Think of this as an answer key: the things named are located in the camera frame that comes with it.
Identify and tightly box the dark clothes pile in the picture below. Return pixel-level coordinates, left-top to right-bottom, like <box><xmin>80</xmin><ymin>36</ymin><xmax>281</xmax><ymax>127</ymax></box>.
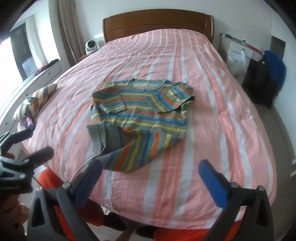
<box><xmin>35</xmin><ymin>59</ymin><xmax>59</xmax><ymax>75</ymax></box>

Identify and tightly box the pink striped bed sheet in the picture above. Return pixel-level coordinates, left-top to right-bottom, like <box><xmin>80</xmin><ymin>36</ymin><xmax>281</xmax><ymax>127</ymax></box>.
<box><xmin>22</xmin><ymin>29</ymin><xmax>278</xmax><ymax>229</ymax></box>

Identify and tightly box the striped knit sweater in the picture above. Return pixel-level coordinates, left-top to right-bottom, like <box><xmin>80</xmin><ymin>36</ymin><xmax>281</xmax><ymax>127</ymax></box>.
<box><xmin>87</xmin><ymin>79</ymin><xmax>197</xmax><ymax>173</ymax></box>

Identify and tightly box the striped pillow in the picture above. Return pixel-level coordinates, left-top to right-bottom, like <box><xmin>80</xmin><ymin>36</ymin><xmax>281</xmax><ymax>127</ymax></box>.
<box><xmin>12</xmin><ymin>84</ymin><xmax>58</xmax><ymax>122</ymax></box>

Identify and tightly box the black garment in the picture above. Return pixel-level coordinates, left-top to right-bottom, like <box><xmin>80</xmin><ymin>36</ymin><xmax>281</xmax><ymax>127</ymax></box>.
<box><xmin>242</xmin><ymin>56</ymin><xmax>278</xmax><ymax>107</ymax></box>

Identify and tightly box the beige curtain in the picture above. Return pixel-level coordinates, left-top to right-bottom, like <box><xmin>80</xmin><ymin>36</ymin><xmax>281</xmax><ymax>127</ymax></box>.
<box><xmin>58</xmin><ymin>0</ymin><xmax>85</xmax><ymax>67</ymax></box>

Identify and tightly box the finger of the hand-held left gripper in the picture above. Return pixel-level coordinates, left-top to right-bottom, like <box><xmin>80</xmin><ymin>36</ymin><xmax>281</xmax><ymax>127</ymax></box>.
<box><xmin>21</xmin><ymin>146</ymin><xmax>55</xmax><ymax>170</ymax></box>
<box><xmin>0</xmin><ymin>128</ymin><xmax>34</xmax><ymax>156</ymax></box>

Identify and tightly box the black smartphone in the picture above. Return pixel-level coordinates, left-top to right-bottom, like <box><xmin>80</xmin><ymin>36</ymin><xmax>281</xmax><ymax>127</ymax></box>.
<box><xmin>23</xmin><ymin>110</ymin><xmax>36</xmax><ymax>130</ymax></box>

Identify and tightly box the person's left hand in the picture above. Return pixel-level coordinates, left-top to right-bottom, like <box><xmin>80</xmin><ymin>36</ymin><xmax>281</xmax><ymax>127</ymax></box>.
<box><xmin>0</xmin><ymin>193</ymin><xmax>29</xmax><ymax>235</ymax></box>

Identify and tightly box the white desk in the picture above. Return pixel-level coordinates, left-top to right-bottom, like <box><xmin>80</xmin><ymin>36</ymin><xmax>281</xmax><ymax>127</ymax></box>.
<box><xmin>0</xmin><ymin>59</ymin><xmax>63</xmax><ymax>126</ymax></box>

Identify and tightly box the metal clothes rack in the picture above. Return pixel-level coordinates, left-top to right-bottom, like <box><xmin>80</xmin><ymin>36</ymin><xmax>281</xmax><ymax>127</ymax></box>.
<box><xmin>220</xmin><ymin>32</ymin><xmax>264</xmax><ymax>55</ymax></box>

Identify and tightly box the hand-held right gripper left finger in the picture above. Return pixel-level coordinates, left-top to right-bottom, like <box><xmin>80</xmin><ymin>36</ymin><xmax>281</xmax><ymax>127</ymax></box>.
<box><xmin>26</xmin><ymin>159</ymin><xmax>103</xmax><ymax>241</ymax></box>

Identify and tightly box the wooden headboard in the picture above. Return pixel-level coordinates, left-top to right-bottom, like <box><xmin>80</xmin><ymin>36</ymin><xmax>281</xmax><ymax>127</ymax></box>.
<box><xmin>103</xmin><ymin>9</ymin><xmax>214</xmax><ymax>43</ymax></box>

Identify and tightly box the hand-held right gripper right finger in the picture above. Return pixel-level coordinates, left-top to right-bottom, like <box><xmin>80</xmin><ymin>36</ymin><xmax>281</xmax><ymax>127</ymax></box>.
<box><xmin>198</xmin><ymin>159</ymin><xmax>274</xmax><ymax>241</ymax></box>

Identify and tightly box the blue garment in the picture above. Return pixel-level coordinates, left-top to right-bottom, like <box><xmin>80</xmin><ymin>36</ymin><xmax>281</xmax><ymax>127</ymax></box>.
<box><xmin>264</xmin><ymin>50</ymin><xmax>287</xmax><ymax>93</ymax></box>

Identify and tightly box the white plastic bag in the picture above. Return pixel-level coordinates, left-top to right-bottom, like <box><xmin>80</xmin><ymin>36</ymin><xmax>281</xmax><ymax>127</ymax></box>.
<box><xmin>228</xmin><ymin>49</ymin><xmax>247</xmax><ymax>75</ymax></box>

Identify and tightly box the white round fan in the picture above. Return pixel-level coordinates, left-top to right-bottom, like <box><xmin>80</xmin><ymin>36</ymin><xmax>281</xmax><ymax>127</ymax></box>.
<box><xmin>84</xmin><ymin>40</ymin><xmax>100</xmax><ymax>54</ymax></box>

